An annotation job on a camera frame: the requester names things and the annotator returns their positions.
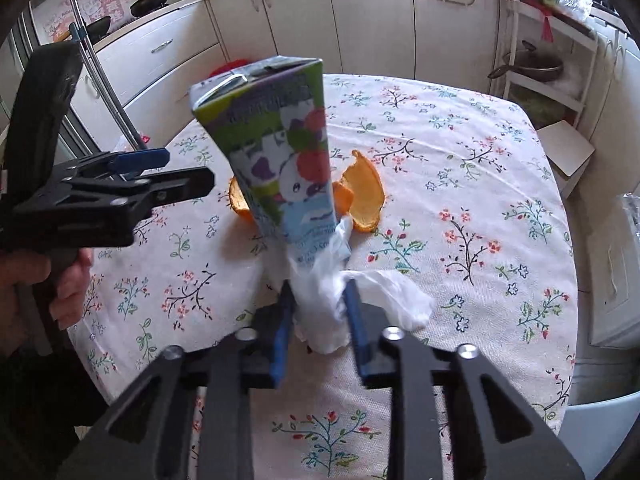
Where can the metal mop pole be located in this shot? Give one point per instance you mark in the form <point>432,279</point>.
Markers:
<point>100,75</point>

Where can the clear plastic bag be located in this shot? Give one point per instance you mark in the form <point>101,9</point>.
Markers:
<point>575,2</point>

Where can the white plastic chair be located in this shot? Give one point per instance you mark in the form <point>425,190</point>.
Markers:
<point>600,435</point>

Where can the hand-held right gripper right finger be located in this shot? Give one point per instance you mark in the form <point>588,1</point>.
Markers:
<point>357,340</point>

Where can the small orange peel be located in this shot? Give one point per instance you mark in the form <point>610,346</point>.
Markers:
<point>240,202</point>

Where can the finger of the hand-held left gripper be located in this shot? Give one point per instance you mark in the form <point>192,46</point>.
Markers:
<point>185,185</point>
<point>140,159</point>

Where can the pink printed wall sticker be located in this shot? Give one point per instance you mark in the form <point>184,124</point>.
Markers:
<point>107,0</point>

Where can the cardboard box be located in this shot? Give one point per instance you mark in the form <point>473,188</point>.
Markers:
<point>565,152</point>

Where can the white kitchen cabinets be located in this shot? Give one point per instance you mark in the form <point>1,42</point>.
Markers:
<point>375,20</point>

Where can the white plastic bag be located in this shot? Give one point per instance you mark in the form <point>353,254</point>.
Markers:
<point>320,310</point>

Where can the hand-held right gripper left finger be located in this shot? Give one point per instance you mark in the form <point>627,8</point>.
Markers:
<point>282,340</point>

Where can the person's left hand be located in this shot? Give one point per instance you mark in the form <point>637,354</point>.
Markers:
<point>70,280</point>

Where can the large orange peel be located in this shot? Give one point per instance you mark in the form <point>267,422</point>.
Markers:
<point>365,190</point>

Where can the bin with red bag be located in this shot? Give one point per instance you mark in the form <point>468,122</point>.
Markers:
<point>225,69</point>

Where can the white storage rack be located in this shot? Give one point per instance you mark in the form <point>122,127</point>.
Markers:
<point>510,35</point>

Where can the printed milk carton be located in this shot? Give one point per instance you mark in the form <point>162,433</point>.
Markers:
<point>270,140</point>

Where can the black wok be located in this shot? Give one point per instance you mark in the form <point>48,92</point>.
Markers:
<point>97,27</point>

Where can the dark pan with lid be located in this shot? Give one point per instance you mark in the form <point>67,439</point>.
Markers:
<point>532,65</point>

